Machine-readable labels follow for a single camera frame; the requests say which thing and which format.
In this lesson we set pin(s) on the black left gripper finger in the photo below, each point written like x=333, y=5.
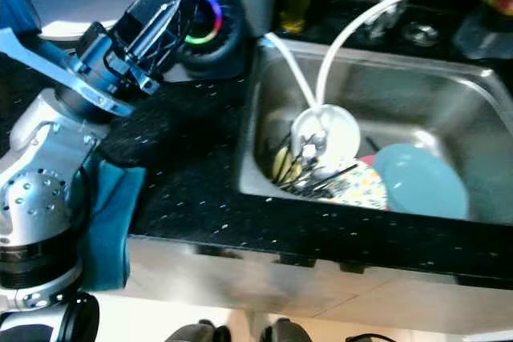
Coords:
x=178, y=38
x=151, y=14

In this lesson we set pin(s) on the floral red-rimmed plate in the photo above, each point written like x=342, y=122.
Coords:
x=361, y=190

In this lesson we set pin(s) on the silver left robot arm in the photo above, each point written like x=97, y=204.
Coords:
x=40, y=198

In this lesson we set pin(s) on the teal cloth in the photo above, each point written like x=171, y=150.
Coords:
x=120, y=222

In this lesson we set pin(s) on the white bowl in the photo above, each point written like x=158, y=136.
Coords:
x=341, y=130

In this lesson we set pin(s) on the black chopstick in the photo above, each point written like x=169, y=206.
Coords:
x=325, y=185
x=321, y=176

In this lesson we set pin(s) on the steel sink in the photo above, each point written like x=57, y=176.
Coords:
x=409, y=102

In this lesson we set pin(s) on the round metal sink fitting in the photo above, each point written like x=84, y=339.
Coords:
x=421, y=34

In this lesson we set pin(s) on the teal plate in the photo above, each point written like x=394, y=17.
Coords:
x=421, y=182

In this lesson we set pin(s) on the black left robot foot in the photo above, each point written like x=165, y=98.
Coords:
x=192, y=334

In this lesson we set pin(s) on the black robot foot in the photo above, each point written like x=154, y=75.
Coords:
x=192, y=334
x=288, y=332

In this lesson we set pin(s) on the black right robot foot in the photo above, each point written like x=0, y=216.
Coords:
x=288, y=332

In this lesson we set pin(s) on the red food package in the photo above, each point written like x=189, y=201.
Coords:
x=498, y=2

